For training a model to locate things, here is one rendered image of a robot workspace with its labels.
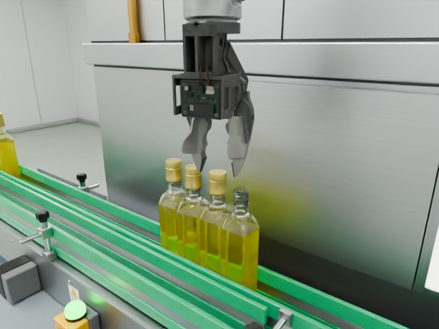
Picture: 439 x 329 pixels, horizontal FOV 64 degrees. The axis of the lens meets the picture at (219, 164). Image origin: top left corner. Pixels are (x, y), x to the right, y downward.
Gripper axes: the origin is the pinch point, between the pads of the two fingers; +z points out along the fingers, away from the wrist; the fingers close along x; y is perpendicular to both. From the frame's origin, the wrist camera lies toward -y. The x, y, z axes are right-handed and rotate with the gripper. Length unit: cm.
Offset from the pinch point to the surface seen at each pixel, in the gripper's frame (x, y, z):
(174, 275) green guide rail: -12.6, -6.1, 28.0
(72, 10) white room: -458, -452, -73
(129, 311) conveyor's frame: -19.5, 0.9, 33.8
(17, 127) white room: -512, -352, 113
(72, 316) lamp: -32.7, 3.3, 37.5
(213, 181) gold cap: -5.1, -9.2, 6.9
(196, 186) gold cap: -9.4, -10.7, 9.2
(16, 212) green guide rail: -67, -13, 27
